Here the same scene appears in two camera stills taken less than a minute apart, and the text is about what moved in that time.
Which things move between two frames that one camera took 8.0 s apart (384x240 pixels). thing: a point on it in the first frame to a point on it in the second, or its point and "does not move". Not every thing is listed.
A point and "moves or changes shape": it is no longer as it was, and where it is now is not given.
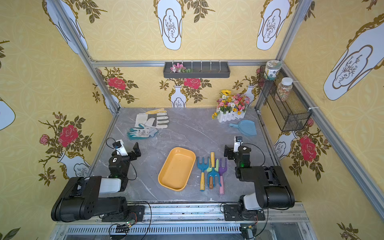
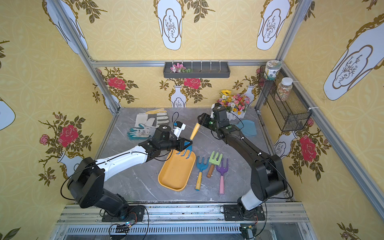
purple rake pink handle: x=221 y=171 does not move
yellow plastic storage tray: x=176 y=171 does not move
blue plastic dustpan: x=246 y=126 does not move
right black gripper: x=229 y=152 to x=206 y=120
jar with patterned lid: x=272 y=66 does not move
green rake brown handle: x=209 y=169 moves or changes shape
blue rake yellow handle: x=202 y=166 moves or changes shape
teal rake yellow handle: x=213 y=173 to x=189 y=148
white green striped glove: x=155 y=121 does not move
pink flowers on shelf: x=180 y=68 does not move
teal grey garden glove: x=141 y=132 does not move
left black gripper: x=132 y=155 to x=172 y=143
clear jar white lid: x=284 y=89 does not move
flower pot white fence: x=230 y=107 does not move
